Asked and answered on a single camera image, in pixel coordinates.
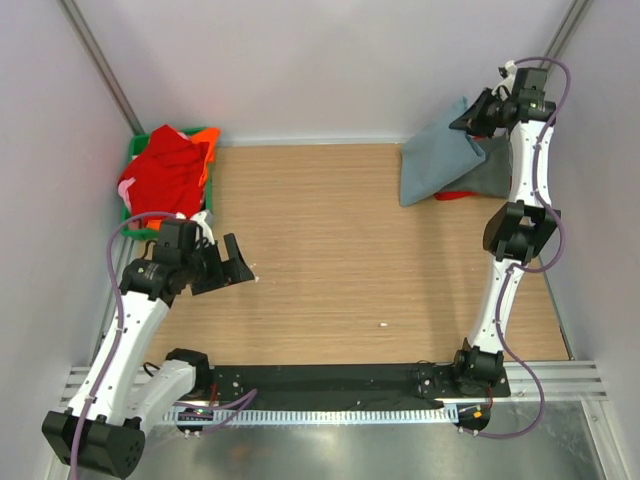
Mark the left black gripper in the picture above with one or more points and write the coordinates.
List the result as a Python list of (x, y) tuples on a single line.
[(219, 279)]

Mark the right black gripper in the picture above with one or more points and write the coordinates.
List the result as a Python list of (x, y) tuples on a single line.
[(470, 120)]

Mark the blue-grey t shirt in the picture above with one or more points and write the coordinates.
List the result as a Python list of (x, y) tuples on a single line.
[(437, 156)]

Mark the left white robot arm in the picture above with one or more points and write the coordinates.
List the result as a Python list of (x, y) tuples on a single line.
[(105, 425)]

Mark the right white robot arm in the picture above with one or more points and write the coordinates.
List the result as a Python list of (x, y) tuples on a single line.
[(520, 229)]

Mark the folded grey t shirt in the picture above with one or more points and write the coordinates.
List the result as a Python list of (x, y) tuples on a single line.
[(492, 177)]

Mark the folded red t shirt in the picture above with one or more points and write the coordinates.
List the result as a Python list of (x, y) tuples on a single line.
[(454, 195)]

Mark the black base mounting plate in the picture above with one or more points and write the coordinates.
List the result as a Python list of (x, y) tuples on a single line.
[(348, 387)]

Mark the red t shirt in bin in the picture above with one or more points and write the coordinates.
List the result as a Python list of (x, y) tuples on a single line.
[(160, 175)]

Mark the pink t shirt in bin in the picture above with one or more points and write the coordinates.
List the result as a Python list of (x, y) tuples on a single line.
[(123, 191)]

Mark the green plastic bin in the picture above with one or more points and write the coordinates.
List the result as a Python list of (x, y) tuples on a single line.
[(173, 170)]

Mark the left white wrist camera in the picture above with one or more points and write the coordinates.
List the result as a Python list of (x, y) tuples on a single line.
[(204, 220)]

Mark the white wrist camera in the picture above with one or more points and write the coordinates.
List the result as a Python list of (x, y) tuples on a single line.
[(204, 220), (504, 88)]

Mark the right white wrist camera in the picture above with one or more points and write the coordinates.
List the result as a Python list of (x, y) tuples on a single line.
[(504, 88)]

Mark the white slotted cable duct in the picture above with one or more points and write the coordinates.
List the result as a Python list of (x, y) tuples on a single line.
[(259, 418)]

